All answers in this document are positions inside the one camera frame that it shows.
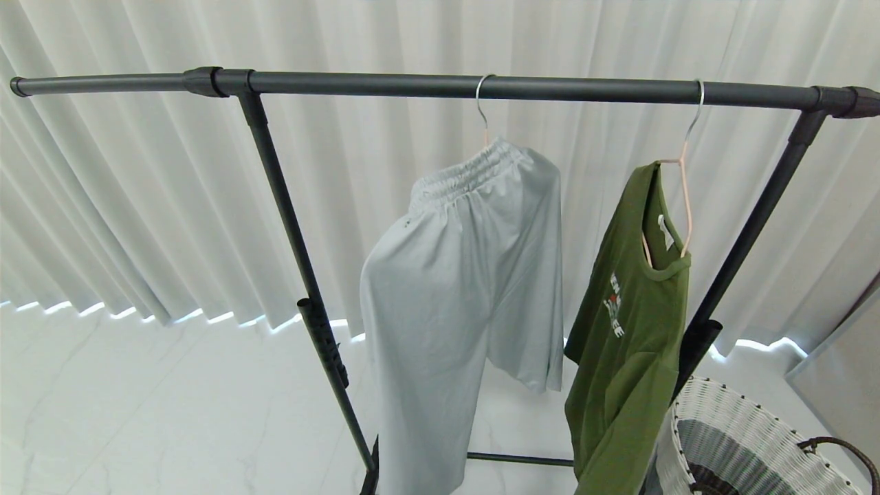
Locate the pale grey shorts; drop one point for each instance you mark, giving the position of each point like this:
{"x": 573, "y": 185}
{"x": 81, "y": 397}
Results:
{"x": 447, "y": 309}

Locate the pink clothes hanger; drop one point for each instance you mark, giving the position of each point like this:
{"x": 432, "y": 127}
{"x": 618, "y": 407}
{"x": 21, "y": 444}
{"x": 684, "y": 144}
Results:
{"x": 685, "y": 199}
{"x": 478, "y": 100}

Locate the black clothes rack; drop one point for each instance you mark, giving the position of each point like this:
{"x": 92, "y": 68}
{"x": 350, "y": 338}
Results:
{"x": 378, "y": 84}

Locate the white laundry basket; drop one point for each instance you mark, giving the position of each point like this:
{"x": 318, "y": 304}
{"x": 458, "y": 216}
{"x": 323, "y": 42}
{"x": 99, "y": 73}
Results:
{"x": 722, "y": 426}

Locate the green garment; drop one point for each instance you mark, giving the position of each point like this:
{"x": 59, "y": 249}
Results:
{"x": 632, "y": 385}

